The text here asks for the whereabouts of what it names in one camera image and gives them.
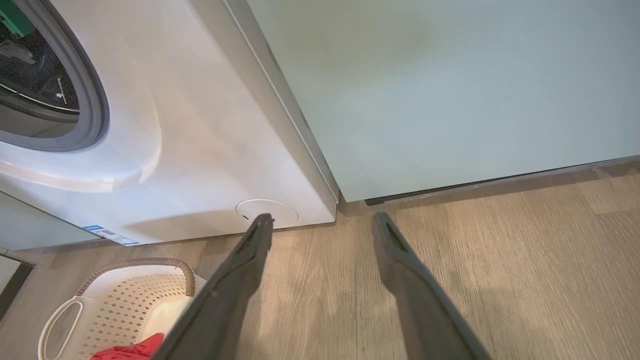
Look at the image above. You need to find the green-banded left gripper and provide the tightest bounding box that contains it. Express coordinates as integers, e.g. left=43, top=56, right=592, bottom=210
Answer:
left=0, top=0, right=34, bottom=39

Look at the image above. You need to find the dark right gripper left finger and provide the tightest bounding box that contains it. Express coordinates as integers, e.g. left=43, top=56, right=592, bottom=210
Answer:
left=150, top=213, right=275, bottom=360

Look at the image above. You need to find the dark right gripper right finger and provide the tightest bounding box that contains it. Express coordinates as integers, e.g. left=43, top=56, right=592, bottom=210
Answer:
left=370, top=211, right=494, bottom=360

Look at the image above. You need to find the red garment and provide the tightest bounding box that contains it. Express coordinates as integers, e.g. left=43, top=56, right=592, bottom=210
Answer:
left=90, top=332, right=166, bottom=360

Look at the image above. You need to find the stainless steel washing machine drum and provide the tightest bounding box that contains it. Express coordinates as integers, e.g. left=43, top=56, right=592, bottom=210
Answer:
left=0, top=20, right=81, bottom=139

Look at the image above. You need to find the white front-load washing machine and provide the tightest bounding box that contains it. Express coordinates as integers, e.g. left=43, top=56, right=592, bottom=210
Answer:
left=0, top=0, right=340, bottom=247

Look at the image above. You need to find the round white filter cover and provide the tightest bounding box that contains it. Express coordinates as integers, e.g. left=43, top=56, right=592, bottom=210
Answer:
left=235, top=199, right=299, bottom=229

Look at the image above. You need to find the white perforated laundry basket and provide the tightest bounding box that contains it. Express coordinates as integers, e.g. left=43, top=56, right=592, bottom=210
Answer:
left=37, top=257, right=208, bottom=360

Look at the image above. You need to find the blue energy label sticker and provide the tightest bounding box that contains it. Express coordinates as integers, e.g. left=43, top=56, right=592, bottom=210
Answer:
left=82, top=224, right=141, bottom=247

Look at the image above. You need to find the pale green cabinet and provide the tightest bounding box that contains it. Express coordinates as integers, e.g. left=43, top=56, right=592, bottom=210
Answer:
left=0, top=192, right=99, bottom=252
left=222, top=0, right=640, bottom=207

